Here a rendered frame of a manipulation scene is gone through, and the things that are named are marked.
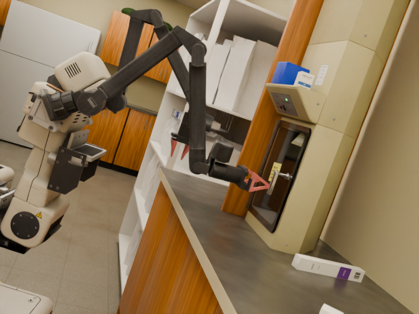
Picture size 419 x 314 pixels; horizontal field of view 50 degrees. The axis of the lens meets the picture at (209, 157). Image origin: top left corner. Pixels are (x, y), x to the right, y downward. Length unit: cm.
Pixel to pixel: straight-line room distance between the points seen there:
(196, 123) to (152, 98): 555
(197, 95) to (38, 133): 61
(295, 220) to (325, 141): 30
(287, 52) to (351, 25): 38
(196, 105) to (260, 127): 50
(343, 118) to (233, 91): 127
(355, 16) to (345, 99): 28
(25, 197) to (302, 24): 128
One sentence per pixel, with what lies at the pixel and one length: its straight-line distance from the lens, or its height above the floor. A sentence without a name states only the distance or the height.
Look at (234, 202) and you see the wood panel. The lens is 194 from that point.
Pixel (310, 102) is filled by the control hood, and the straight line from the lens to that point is 157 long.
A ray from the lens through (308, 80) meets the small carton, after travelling 164.
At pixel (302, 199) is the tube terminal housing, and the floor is 114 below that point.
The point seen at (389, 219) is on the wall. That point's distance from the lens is 184.
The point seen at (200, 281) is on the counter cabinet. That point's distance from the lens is 142.
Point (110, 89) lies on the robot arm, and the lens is 148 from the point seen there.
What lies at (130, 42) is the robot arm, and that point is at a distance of 191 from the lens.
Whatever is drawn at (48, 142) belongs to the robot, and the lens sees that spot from 171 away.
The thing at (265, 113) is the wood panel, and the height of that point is 140.
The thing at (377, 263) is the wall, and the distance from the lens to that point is 184.
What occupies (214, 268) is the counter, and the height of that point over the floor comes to 94.
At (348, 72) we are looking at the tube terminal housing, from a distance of 163.
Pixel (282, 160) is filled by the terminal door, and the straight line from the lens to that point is 171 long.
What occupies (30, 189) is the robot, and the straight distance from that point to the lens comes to 173.
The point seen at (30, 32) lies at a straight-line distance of 639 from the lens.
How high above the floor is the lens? 135
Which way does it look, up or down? 6 degrees down
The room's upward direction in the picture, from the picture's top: 19 degrees clockwise
